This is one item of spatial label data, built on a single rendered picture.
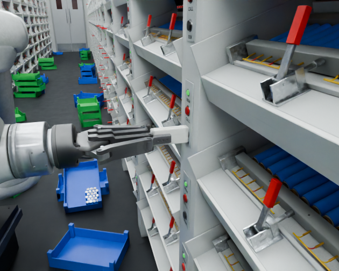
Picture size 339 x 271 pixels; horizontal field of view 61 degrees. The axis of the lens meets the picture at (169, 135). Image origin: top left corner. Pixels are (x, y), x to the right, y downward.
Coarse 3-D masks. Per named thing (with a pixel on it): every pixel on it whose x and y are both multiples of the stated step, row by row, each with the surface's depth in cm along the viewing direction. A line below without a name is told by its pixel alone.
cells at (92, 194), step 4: (88, 188) 165; (92, 188) 166; (88, 192) 166; (92, 192) 164; (96, 192) 164; (88, 196) 162; (92, 196) 162; (96, 196) 163; (88, 200) 160; (92, 200) 161; (96, 200) 161
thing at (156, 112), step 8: (152, 72) 114; (160, 72) 115; (136, 80) 114; (144, 80) 115; (136, 88) 115; (144, 88) 116; (144, 104) 99; (152, 104) 96; (160, 104) 93; (168, 104) 91; (152, 112) 90; (160, 112) 87; (168, 112) 85; (176, 112) 83; (152, 120) 93; (160, 120) 82; (176, 144) 60; (176, 152) 65
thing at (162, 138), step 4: (156, 136) 51; (160, 136) 51; (164, 136) 51; (168, 136) 52; (152, 140) 50; (156, 140) 51; (160, 140) 51; (164, 140) 52; (168, 140) 52; (148, 144) 49; (152, 144) 50; (156, 144) 52; (148, 148) 49
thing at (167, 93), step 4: (152, 80) 112; (156, 80) 110; (152, 84) 112; (156, 84) 106; (160, 84) 104; (152, 88) 108; (156, 88) 106; (160, 88) 100; (164, 88) 98; (164, 92) 95; (168, 92) 93; (160, 96) 97; (164, 96) 95; (168, 96) 90; (176, 100) 84; (180, 100) 83; (176, 104) 83; (180, 104) 81; (176, 108) 82; (180, 108) 80; (180, 112) 79
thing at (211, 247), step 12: (216, 228) 59; (192, 240) 58; (204, 240) 59; (216, 240) 58; (228, 240) 58; (192, 252) 59; (204, 252) 60; (216, 252) 59; (228, 252) 58; (240, 252) 55; (204, 264) 58; (216, 264) 57; (228, 264) 56; (240, 264) 54
